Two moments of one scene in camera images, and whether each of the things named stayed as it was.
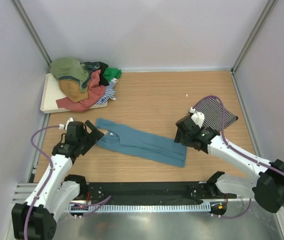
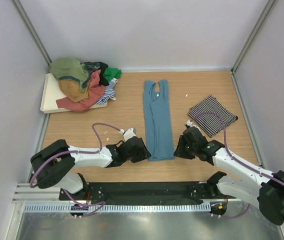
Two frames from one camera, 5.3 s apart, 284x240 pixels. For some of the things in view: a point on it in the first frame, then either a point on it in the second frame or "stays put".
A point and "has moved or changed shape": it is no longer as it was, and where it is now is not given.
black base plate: (154, 192) stays put
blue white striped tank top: (109, 93) stays put
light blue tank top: (140, 144) has moved or changed shape
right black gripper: (179, 138) -> (179, 151)
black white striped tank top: (211, 107) stays put
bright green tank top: (111, 73) stays put
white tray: (52, 92) stays put
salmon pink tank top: (96, 93) stays put
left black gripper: (95, 135) -> (143, 154)
